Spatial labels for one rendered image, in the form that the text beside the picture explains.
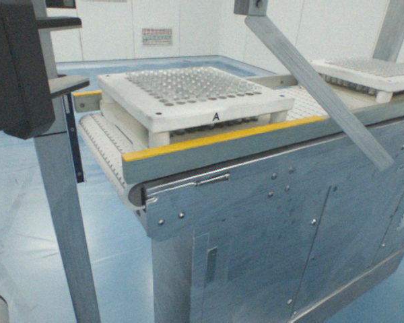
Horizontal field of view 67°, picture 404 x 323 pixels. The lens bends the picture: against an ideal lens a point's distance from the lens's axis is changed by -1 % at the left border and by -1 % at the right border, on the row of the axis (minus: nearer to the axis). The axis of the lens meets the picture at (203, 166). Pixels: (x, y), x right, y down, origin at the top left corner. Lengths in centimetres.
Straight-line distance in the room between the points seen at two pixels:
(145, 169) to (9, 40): 19
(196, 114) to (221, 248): 32
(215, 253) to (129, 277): 90
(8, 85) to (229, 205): 34
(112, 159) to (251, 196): 23
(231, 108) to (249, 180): 12
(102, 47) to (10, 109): 526
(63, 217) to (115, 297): 75
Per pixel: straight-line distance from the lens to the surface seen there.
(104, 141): 50
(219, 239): 61
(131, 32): 563
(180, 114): 39
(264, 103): 47
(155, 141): 39
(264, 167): 49
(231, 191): 48
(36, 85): 28
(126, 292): 144
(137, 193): 40
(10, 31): 27
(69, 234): 76
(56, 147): 65
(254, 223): 65
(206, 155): 41
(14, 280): 162
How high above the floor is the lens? 111
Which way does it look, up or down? 29 degrees down
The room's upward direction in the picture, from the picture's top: 4 degrees clockwise
